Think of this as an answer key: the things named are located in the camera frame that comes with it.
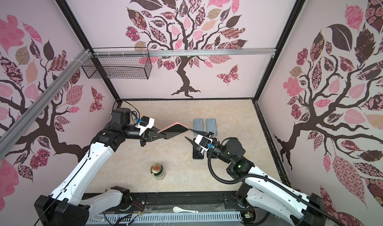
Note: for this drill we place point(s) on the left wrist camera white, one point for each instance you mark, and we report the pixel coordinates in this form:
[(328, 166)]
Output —
[(144, 123)]

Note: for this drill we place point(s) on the aluminium rail wall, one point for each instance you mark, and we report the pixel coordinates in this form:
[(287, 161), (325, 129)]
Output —
[(10, 138), (167, 53)]

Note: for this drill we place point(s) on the white slotted cable duct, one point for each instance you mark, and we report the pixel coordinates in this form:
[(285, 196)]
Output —
[(163, 218)]

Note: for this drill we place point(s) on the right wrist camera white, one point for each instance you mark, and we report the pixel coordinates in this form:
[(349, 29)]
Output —
[(203, 144)]

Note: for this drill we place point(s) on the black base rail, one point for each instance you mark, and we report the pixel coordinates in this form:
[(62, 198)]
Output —
[(213, 201)]

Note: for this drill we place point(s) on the pink phone case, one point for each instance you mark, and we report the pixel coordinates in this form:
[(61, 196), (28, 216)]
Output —
[(176, 127)]

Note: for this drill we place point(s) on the light blue phone case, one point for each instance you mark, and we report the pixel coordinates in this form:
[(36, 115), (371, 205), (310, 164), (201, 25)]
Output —
[(198, 124), (211, 126)]

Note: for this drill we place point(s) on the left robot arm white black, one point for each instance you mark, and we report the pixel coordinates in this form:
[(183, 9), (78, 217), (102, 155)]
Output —
[(65, 206)]

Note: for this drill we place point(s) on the black smartphone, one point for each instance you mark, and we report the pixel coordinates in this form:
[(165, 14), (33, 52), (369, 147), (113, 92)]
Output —
[(171, 135), (197, 153)]

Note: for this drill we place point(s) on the black wire basket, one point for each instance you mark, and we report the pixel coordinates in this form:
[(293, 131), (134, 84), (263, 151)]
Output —
[(118, 63)]

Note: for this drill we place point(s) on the aluminium rail left wall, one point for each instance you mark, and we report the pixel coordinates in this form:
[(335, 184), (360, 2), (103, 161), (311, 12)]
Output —
[(10, 138)]

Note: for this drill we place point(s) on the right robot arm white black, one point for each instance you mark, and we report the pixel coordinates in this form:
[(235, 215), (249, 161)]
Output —
[(259, 190)]

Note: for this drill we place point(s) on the white plastic spoon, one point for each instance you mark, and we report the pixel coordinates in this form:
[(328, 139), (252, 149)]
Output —
[(181, 210)]

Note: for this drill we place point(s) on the green beverage can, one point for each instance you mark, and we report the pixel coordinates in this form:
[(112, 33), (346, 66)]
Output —
[(157, 171)]

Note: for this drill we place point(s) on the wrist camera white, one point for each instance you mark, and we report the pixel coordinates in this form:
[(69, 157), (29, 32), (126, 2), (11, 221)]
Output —
[(144, 123), (203, 144)]

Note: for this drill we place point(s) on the aluminium rail back wall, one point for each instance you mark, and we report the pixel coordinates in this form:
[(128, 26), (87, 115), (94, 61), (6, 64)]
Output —
[(167, 53)]

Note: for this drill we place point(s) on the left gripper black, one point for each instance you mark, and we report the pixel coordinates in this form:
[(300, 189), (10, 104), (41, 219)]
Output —
[(148, 136)]

